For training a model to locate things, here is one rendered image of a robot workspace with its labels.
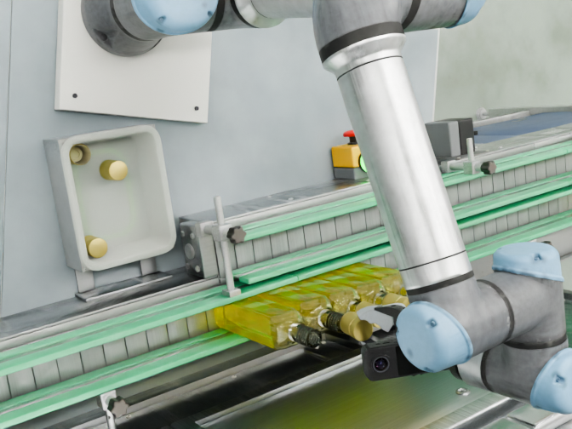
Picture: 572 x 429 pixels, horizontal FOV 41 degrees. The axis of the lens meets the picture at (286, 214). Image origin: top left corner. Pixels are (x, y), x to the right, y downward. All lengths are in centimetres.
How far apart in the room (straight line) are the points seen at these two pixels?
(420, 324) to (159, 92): 76
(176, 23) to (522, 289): 63
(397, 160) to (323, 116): 82
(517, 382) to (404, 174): 29
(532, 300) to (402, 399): 41
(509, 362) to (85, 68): 83
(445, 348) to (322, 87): 93
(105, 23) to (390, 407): 76
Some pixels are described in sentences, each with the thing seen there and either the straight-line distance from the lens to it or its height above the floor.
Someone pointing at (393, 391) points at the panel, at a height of 116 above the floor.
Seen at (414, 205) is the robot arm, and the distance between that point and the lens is 81.
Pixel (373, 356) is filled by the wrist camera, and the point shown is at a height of 131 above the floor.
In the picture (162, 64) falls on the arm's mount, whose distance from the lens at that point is 141.
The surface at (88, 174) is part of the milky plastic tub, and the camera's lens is 135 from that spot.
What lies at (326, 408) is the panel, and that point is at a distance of 123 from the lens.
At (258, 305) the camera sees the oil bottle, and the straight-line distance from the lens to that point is 126.
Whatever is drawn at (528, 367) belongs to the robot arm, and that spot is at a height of 149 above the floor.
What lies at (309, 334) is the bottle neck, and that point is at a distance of 115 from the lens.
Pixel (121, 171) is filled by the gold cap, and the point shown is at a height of 81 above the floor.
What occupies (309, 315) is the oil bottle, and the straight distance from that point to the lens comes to 122.
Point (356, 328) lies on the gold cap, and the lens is 115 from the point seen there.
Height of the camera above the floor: 204
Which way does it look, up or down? 55 degrees down
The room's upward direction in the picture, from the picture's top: 98 degrees clockwise
